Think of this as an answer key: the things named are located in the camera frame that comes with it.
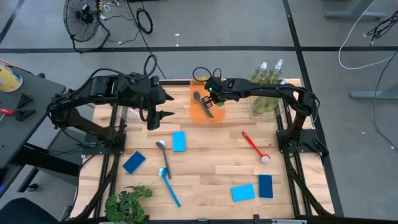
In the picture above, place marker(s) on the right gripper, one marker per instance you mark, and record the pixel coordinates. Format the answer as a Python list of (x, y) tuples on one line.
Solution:
[(222, 88)]

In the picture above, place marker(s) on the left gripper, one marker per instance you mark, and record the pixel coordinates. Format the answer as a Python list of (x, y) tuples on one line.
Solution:
[(150, 93)]

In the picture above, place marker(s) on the light blue sponge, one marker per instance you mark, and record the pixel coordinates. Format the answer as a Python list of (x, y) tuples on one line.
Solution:
[(242, 193), (179, 141)]

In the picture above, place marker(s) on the dark blue sponge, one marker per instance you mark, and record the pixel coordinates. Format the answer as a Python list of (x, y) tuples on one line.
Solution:
[(265, 186), (133, 162)]

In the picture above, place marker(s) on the red dish brush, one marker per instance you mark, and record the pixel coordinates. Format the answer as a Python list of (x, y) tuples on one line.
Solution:
[(265, 159)]

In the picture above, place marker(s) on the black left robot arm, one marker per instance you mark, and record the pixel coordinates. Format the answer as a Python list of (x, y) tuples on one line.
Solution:
[(102, 88)]

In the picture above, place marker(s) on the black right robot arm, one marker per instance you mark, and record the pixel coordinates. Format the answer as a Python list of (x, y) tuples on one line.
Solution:
[(270, 90)]

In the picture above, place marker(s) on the orange plastic bin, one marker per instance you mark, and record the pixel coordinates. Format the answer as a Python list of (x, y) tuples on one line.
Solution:
[(197, 113)]

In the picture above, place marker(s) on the clear plastic bin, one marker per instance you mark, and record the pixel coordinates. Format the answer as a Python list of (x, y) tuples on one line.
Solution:
[(130, 115), (280, 115)]

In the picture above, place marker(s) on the green leafy plant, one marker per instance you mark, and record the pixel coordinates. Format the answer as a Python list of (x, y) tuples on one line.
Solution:
[(124, 205)]

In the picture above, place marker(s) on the black floor fan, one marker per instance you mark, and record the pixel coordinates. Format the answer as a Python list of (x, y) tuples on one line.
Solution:
[(84, 16)]

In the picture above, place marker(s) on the grey side table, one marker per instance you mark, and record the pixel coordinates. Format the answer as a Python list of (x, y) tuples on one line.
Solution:
[(40, 87)]

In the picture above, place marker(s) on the black triangular part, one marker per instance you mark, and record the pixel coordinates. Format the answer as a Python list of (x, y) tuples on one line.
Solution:
[(23, 101), (23, 114)]

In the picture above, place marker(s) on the grey desk foot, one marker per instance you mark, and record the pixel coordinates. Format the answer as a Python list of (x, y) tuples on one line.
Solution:
[(373, 94), (354, 14)]

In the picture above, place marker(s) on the dark blue chair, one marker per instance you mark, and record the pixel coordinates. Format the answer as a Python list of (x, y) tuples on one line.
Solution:
[(21, 213)]

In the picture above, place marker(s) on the black aluminium table frame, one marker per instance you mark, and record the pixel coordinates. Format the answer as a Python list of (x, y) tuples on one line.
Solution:
[(178, 82)]

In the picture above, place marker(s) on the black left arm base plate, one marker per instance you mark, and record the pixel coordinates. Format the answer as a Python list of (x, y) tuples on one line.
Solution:
[(93, 151)]

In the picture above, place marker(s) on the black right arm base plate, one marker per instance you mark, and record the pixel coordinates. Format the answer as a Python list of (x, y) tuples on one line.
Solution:
[(281, 147)]

